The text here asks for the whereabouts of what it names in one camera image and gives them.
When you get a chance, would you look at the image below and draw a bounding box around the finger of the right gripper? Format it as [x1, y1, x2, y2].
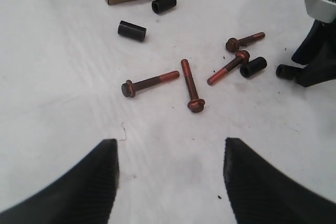
[291, 20, 332, 65]
[294, 32, 336, 89]

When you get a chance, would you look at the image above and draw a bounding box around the black cylindrical sleeve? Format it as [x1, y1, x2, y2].
[239, 56, 268, 79]
[117, 20, 147, 43]
[276, 63, 300, 79]
[151, 0, 177, 14]

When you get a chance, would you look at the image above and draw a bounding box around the copper-coloured flange bolt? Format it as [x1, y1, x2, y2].
[121, 70, 181, 99]
[180, 59, 206, 113]
[225, 31, 266, 52]
[207, 50, 251, 86]

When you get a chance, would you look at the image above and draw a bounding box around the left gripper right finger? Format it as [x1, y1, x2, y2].
[223, 137, 336, 224]

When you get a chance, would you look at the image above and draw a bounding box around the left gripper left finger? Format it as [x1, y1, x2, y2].
[0, 138, 120, 224]

